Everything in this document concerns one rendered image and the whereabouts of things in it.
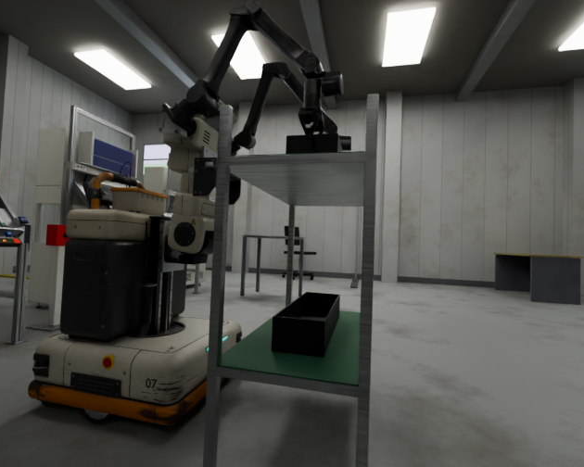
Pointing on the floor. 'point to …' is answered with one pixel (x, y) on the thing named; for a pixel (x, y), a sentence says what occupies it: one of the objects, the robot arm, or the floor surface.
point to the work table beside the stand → (260, 260)
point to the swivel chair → (299, 251)
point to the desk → (539, 276)
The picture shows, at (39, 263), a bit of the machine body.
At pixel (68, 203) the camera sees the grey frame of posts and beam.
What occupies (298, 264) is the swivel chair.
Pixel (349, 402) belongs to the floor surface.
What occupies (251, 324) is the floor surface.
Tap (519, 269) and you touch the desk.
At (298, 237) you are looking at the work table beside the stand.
